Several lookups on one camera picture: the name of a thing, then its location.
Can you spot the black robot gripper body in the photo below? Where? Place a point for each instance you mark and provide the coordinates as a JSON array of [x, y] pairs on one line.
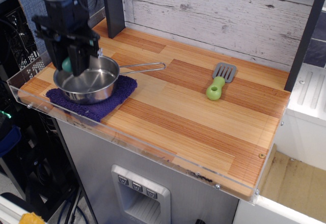
[[70, 19]]

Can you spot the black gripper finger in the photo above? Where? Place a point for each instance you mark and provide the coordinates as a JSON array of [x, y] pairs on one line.
[[79, 59], [59, 51]]

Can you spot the dark green toy pickle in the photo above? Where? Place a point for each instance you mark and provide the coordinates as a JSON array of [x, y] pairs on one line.
[[66, 65]]

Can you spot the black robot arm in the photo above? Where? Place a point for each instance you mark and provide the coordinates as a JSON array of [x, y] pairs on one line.
[[66, 33]]

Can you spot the silver metal pot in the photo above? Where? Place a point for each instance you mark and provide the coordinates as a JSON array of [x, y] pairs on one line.
[[96, 83]]

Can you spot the black plastic crate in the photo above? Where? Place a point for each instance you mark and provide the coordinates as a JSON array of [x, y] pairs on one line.
[[18, 47]]

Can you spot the purple knitted cloth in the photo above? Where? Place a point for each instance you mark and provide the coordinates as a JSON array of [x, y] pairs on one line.
[[125, 87]]

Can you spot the silver toy fridge cabinet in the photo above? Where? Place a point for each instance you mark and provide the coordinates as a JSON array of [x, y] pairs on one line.
[[126, 187]]

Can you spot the clear acrylic table guard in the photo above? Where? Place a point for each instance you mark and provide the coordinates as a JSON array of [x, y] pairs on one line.
[[169, 118]]

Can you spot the white toy sink counter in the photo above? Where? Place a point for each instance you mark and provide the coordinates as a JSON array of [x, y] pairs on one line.
[[293, 186]]

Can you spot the dark grey left post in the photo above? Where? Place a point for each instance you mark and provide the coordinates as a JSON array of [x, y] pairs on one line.
[[114, 17]]

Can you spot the dark grey post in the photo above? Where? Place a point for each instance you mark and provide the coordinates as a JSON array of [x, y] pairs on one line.
[[114, 17], [304, 44]]

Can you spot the grey spatula with green handle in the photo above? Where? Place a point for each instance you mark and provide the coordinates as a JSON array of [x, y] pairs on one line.
[[223, 73]]

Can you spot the dark grey right post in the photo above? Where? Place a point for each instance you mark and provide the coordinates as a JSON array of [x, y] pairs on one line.
[[304, 44]]

